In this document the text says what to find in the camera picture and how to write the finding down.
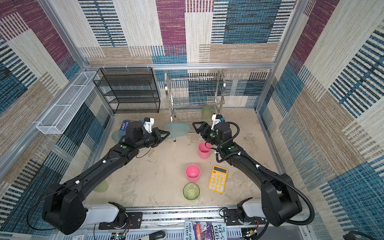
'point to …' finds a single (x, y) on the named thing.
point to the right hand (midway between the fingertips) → (195, 128)
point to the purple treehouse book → (198, 230)
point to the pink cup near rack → (204, 151)
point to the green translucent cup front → (191, 191)
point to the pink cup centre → (192, 172)
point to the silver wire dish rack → (195, 99)
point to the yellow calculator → (218, 178)
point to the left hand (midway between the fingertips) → (170, 130)
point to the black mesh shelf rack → (128, 90)
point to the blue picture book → (124, 126)
